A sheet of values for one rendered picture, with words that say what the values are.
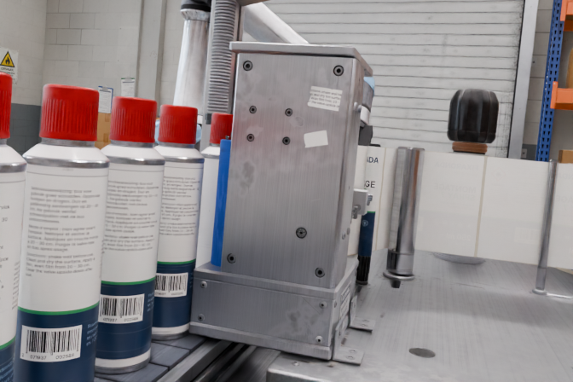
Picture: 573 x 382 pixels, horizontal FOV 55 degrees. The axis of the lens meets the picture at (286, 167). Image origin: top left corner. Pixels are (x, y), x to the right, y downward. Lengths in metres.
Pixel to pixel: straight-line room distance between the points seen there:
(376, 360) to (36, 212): 0.31
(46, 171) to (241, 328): 0.23
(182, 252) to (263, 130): 0.13
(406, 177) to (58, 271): 0.53
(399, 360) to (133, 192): 0.27
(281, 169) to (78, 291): 0.19
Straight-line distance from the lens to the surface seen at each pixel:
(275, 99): 0.47
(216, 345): 0.51
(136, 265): 0.43
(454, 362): 0.54
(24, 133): 7.72
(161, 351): 0.49
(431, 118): 5.32
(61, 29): 7.75
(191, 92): 1.42
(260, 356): 0.62
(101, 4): 7.38
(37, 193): 0.36
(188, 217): 0.49
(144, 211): 0.42
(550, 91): 4.58
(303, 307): 0.48
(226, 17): 0.84
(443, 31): 5.42
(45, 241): 0.36
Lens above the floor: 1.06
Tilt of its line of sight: 3 degrees down
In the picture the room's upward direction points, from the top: 5 degrees clockwise
